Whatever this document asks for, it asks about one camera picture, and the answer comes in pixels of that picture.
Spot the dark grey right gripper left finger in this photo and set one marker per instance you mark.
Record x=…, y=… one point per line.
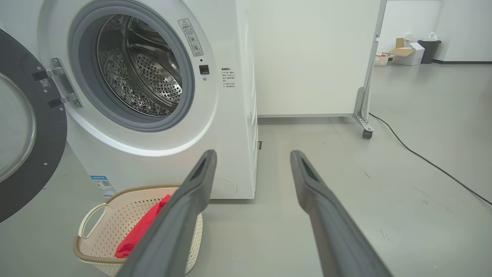
x=173, y=231

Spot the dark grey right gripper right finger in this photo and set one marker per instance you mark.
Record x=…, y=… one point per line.
x=334, y=238

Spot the red clothing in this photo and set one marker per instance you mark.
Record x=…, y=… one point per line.
x=138, y=231

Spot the black round glass washer door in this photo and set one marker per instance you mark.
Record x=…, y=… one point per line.
x=50, y=146

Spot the grey oval filter access cover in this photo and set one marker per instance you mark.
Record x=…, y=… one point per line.
x=225, y=187

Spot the cream perforated laundry basket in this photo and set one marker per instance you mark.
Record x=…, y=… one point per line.
x=103, y=238

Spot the white front-load washing machine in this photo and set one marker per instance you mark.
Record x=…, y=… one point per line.
x=161, y=154

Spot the black door latch socket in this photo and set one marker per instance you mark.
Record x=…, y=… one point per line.
x=204, y=69

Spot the stainless steel washing machine drum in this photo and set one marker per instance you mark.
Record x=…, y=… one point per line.
x=138, y=69

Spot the metal washer door hinge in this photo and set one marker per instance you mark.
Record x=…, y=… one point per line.
x=63, y=84

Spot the small white basket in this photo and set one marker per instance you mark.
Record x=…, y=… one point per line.
x=381, y=60

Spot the open cardboard box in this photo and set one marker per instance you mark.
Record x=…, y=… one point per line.
x=407, y=55

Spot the blue energy label sticker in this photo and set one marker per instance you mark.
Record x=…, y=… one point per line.
x=103, y=186

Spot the black partition caster wheel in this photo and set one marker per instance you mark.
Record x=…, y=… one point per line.
x=367, y=134

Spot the black text sticker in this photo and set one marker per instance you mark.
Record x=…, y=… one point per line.
x=228, y=78

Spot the white partition panel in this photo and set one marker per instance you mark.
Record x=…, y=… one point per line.
x=307, y=57

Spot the grey warning sticker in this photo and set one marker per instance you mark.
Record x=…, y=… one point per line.
x=190, y=37

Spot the black trash bin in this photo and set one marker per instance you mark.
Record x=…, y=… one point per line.
x=430, y=52

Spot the white trash bag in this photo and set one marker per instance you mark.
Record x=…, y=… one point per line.
x=430, y=37

